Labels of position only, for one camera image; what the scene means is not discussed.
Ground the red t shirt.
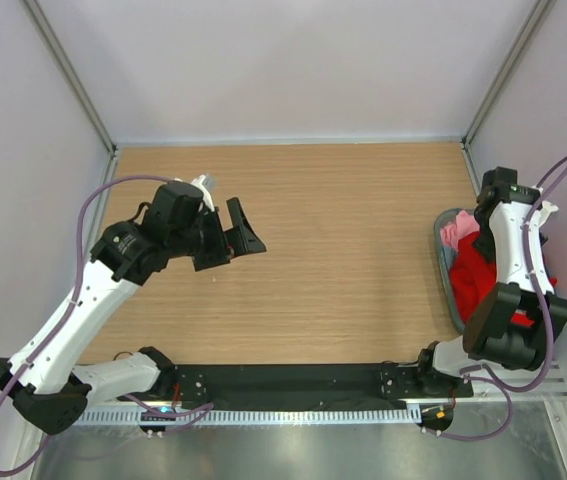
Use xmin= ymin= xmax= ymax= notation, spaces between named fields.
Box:
xmin=450 ymin=230 xmax=559 ymax=331

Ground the slotted cable duct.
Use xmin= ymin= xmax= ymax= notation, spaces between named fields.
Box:
xmin=74 ymin=404 xmax=422 ymax=427

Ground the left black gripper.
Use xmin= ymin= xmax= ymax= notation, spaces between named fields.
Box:
xmin=168 ymin=197 xmax=265 ymax=271

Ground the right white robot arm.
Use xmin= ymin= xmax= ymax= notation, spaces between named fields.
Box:
xmin=413 ymin=167 xmax=567 ymax=396

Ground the teal plastic laundry basket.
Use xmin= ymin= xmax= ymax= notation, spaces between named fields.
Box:
xmin=433 ymin=208 xmax=474 ymax=334

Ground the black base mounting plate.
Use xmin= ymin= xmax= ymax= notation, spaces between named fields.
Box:
xmin=117 ymin=362 xmax=475 ymax=412

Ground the light pink t shirt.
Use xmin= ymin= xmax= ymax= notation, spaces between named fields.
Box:
xmin=440 ymin=210 xmax=479 ymax=251

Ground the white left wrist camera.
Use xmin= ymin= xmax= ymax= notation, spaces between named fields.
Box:
xmin=168 ymin=174 xmax=215 ymax=212

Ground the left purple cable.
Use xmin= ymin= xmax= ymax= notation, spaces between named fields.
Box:
xmin=0 ymin=174 xmax=214 ymax=475

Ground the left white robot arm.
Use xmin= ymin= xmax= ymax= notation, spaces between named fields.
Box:
xmin=0 ymin=175 xmax=266 ymax=435

